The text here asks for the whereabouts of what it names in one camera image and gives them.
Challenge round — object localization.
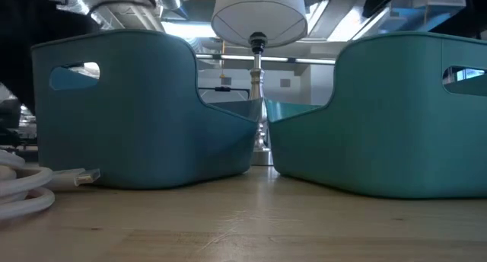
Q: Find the blue plastic bin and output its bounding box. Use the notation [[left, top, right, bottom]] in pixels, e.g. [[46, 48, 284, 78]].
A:
[[30, 28, 264, 190]]

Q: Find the teal plastic bin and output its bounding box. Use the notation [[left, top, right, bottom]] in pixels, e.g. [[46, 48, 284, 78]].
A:
[[265, 30, 487, 200]]

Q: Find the table lamp with white shade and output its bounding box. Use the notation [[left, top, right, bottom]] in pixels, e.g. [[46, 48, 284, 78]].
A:
[[211, 0, 308, 167]]

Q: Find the black aluminium table frame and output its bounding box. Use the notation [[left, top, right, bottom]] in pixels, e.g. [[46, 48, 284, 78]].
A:
[[197, 86, 251, 103]]

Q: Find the coiled white cable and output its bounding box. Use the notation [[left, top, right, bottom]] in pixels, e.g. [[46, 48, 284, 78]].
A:
[[0, 149, 102, 222]]

